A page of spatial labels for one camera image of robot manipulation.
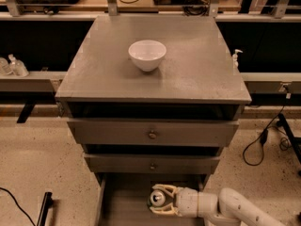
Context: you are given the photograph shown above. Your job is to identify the grey drawer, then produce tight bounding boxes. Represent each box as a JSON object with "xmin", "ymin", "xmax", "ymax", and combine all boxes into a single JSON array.
[
  {"xmin": 95, "ymin": 173, "xmax": 205, "ymax": 226},
  {"xmin": 68, "ymin": 119, "xmax": 239, "ymax": 147},
  {"xmin": 84, "ymin": 153, "xmax": 219, "ymax": 174}
]

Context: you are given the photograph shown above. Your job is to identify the white pump bottle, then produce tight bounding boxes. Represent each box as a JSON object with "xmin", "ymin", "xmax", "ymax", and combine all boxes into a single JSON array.
[{"xmin": 232, "ymin": 49, "xmax": 243, "ymax": 68}]

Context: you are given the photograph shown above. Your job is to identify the black floor stand left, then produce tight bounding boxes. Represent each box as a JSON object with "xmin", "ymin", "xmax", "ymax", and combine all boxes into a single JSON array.
[{"xmin": 37, "ymin": 192, "xmax": 54, "ymax": 226}]

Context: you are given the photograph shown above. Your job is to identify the green soda can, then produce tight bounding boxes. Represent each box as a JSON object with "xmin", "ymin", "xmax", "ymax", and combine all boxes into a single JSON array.
[{"xmin": 148, "ymin": 189, "xmax": 166, "ymax": 207}]

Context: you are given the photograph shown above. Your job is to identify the clear plastic bottle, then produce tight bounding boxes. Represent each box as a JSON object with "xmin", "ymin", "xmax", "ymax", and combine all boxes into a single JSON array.
[{"xmin": 0, "ymin": 57, "xmax": 12, "ymax": 75}]

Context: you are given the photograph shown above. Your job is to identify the black floor cable right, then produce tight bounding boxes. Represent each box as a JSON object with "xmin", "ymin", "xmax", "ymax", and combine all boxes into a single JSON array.
[{"xmin": 242, "ymin": 92, "xmax": 293, "ymax": 167}]

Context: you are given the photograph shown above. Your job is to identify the middle grey drawer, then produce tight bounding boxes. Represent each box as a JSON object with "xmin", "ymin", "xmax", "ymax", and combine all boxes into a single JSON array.
[{"xmin": 84, "ymin": 153, "xmax": 219, "ymax": 174}]

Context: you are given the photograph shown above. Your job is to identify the black floor cable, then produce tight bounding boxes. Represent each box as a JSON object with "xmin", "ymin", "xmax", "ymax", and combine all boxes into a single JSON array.
[
  {"xmin": 0, "ymin": 186, "xmax": 35, "ymax": 226},
  {"xmin": 242, "ymin": 92, "xmax": 293, "ymax": 167}
]

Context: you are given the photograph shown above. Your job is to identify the white ceramic bowl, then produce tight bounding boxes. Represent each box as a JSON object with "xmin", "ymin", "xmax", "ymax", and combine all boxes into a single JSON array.
[{"xmin": 128, "ymin": 40, "xmax": 166, "ymax": 72}]

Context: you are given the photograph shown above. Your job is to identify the top grey drawer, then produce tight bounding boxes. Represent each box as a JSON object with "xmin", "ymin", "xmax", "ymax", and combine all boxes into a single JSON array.
[{"xmin": 68, "ymin": 119, "xmax": 239, "ymax": 147}]

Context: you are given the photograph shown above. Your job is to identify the black cable bundle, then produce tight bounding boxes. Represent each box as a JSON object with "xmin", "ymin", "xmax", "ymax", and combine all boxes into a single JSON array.
[{"xmin": 182, "ymin": 0, "xmax": 211, "ymax": 17}]

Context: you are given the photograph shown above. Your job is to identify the bottom grey drawer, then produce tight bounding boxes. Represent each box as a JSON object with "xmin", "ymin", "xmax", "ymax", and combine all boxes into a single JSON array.
[{"xmin": 95, "ymin": 173, "xmax": 205, "ymax": 226}]

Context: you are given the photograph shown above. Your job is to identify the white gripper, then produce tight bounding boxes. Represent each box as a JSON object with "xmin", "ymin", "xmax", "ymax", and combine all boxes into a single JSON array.
[{"xmin": 150, "ymin": 184, "xmax": 218, "ymax": 218}]

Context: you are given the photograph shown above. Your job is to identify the grey drawer cabinet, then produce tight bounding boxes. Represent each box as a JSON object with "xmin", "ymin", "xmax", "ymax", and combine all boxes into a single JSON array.
[{"xmin": 55, "ymin": 14, "xmax": 253, "ymax": 226}]

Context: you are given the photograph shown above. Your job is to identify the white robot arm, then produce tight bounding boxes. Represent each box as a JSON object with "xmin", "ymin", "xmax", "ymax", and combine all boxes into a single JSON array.
[{"xmin": 149, "ymin": 184, "xmax": 285, "ymax": 226}]

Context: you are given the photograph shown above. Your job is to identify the black diagonal leg right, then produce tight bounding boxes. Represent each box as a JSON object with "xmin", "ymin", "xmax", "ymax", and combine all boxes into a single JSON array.
[{"xmin": 277, "ymin": 113, "xmax": 301, "ymax": 164}]

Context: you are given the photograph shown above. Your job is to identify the clear spray bottle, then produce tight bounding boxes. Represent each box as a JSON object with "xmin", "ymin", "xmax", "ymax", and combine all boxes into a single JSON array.
[{"xmin": 8, "ymin": 54, "xmax": 29, "ymax": 77}]

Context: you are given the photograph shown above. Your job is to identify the black floor cable left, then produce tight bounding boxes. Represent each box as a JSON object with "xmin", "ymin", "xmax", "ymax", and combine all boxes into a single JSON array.
[{"xmin": 0, "ymin": 186, "xmax": 35, "ymax": 226}]

